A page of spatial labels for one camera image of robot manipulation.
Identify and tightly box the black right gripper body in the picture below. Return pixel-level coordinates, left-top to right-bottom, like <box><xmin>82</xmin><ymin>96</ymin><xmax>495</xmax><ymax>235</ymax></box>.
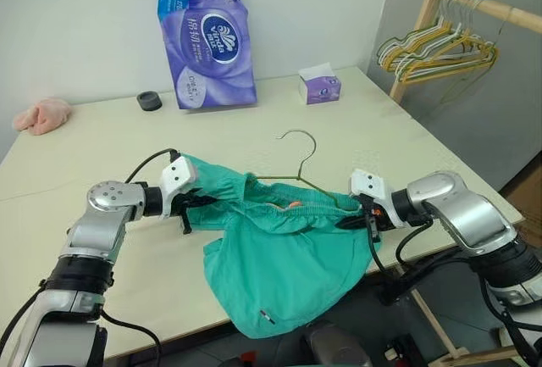
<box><xmin>357</xmin><ymin>196</ymin><xmax>394</xmax><ymax>233</ymax></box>

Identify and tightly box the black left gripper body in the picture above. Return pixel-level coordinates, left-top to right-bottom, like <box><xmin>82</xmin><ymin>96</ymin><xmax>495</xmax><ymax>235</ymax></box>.
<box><xmin>171</xmin><ymin>188</ymin><xmax>204</xmax><ymax>236</ymax></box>

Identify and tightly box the green wire hanger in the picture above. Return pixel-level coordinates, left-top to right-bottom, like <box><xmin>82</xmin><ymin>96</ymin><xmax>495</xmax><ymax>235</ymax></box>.
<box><xmin>253</xmin><ymin>129</ymin><xmax>366</xmax><ymax>216</ymax></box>

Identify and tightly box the green shorts garment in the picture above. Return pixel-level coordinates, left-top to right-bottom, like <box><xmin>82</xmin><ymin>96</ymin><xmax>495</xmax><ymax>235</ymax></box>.
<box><xmin>180</xmin><ymin>154</ymin><xmax>383</xmax><ymax>340</ymax></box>

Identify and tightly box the small purple tissue pack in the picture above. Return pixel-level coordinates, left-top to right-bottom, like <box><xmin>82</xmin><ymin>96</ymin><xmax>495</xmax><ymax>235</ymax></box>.
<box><xmin>297</xmin><ymin>63</ymin><xmax>343</xmax><ymax>106</ymax></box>

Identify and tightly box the dark rounded shape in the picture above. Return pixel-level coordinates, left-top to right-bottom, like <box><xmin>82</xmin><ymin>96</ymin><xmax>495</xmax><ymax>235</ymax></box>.
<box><xmin>296</xmin><ymin>320</ymin><xmax>374</xmax><ymax>367</ymax></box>

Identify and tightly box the large purple tissue roll pack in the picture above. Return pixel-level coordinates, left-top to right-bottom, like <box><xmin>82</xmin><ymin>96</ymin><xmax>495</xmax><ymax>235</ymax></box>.
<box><xmin>155</xmin><ymin>0</ymin><xmax>258</xmax><ymax>111</ymax></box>

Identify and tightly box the pink fluffy cloth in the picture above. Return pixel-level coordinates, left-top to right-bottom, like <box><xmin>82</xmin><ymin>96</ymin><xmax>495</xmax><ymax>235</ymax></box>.
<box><xmin>13</xmin><ymin>96</ymin><xmax>73</xmax><ymax>136</ymax></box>

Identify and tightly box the bunch of hangers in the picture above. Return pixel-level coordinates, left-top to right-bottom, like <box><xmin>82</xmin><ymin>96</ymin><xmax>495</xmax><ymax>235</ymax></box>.
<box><xmin>393</xmin><ymin>2</ymin><xmax>501</xmax><ymax>85</ymax></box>

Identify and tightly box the wooden clothes rack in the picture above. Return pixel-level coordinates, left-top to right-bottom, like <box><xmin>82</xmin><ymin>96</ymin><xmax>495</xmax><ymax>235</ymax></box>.
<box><xmin>388</xmin><ymin>0</ymin><xmax>542</xmax><ymax>103</ymax></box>

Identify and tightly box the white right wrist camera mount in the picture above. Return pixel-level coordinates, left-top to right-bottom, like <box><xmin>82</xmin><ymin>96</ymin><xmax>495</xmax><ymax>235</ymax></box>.
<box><xmin>347</xmin><ymin>168</ymin><xmax>407</xmax><ymax>230</ymax></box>

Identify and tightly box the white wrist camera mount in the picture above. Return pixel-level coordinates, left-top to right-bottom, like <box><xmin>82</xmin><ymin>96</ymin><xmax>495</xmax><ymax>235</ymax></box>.
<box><xmin>158</xmin><ymin>155</ymin><xmax>199</xmax><ymax>220</ymax></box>
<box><xmin>347</xmin><ymin>168</ymin><xmax>407</xmax><ymax>230</ymax></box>

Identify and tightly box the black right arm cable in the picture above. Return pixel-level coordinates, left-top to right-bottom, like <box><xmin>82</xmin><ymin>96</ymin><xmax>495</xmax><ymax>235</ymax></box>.
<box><xmin>366</xmin><ymin>213</ymin><xmax>435</xmax><ymax>284</ymax></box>

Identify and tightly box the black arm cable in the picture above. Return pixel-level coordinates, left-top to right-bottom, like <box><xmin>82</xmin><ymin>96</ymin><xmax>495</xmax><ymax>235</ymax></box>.
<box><xmin>100</xmin><ymin>310</ymin><xmax>164</xmax><ymax>363</ymax></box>
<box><xmin>124</xmin><ymin>148</ymin><xmax>183</xmax><ymax>184</ymax></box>
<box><xmin>366</xmin><ymin>213</ymin><xmax>435</xmax><ymax>284</ymax></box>

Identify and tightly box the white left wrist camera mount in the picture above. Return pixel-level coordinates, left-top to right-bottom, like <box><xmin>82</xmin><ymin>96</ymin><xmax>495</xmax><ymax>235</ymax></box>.
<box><xmin>158</xmin><ymin>155</ymin><xmax>199</xmax><ymax>220</ymax></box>

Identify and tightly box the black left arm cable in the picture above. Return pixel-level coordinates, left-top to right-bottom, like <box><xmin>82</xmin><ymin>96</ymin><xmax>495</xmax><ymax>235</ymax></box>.
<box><xmin>124</xmin><ymin>148</ymin><xmax>183</xmax><ymax>184</ymax></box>
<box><xmin>100</xmin><ymin>310</ymin><xmax>164</xmax><ymax>363</ymax></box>

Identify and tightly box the black bracket under table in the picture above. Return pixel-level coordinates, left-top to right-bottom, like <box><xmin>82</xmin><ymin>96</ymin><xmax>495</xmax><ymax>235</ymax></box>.
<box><xmin>379</xmin><ymin>263</ymin><xmax>429</xmax><ymax>305</ymax></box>

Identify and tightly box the dark grey ring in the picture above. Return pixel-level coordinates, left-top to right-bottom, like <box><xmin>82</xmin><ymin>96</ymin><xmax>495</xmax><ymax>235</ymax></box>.
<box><xmin>135</xmin><ymin>91</ymin><xmax>163</xmax><ymax>113</ymax></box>

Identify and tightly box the light wooden floor frame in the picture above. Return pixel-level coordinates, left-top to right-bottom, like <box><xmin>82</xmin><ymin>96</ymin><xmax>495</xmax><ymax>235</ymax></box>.
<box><xmin>409</xmin><ymin>288</ymin><xmax>524</xmax><ymax>367</ymax></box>

